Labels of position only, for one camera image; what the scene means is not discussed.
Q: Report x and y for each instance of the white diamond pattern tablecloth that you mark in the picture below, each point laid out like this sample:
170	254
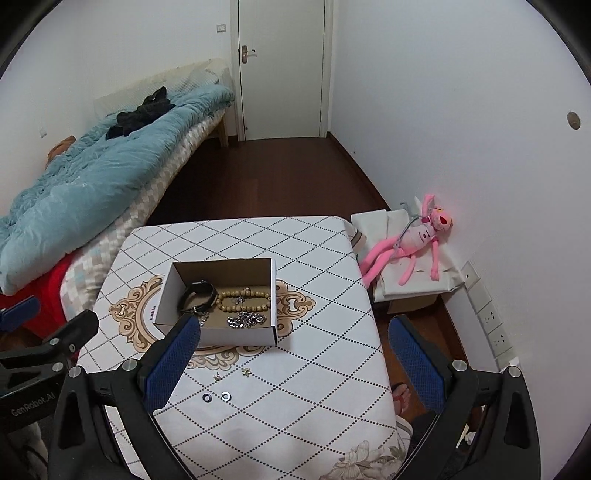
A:
318	405

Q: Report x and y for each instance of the wooden bed frame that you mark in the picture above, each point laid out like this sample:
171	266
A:
226	132

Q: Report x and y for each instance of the white cloth covered box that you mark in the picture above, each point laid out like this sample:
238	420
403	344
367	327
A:
421	290

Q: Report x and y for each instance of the red blanket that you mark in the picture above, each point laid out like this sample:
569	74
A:
46	289

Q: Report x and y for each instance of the black clothing on bed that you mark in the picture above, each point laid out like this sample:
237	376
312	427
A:
153	106

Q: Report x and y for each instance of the pink panther plush toy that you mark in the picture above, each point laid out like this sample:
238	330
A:
424	234

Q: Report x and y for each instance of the white door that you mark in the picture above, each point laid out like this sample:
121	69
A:
283	92

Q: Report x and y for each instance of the white pillow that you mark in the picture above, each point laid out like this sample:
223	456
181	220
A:
176	80

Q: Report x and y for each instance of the checkered bed sheet mattress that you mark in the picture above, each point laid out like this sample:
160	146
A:
90	265

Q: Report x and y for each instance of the light blue duvet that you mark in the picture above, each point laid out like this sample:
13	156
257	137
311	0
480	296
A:
85	189

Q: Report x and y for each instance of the grey clothes hanger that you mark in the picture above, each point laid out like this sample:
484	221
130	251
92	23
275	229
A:
413	217

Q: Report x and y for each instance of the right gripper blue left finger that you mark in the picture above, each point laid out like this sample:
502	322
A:
166	359

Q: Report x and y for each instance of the silver chain jewelry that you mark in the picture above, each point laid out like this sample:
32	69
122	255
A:
246	320

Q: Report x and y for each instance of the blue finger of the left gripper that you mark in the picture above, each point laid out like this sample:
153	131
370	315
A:
71	336
16	315

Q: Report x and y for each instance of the white wall socket strip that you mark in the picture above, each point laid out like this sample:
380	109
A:
489	318

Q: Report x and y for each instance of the white cardboard jewelry box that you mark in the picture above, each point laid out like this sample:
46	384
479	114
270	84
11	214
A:
215	290

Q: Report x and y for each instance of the metal door handle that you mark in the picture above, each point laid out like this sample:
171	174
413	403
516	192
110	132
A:
246	53

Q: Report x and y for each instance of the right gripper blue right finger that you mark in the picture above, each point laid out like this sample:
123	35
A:
423	364

